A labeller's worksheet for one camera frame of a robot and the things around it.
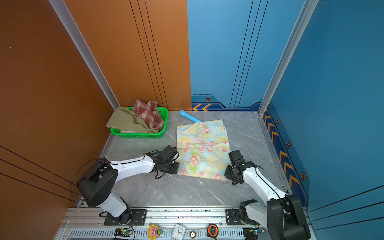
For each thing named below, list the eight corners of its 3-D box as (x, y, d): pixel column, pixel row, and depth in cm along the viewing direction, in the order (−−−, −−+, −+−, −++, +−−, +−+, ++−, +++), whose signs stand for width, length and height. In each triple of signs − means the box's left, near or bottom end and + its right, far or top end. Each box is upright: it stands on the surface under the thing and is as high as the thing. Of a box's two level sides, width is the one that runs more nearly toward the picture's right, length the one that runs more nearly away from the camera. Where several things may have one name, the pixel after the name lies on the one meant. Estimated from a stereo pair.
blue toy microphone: (178, 113, 120) (178, 111, 118) (181, 111, 121) (181, 109, 120) (197, 125, 112) (197, 123, 110) (200, 122, 114) (200, 120, 112)
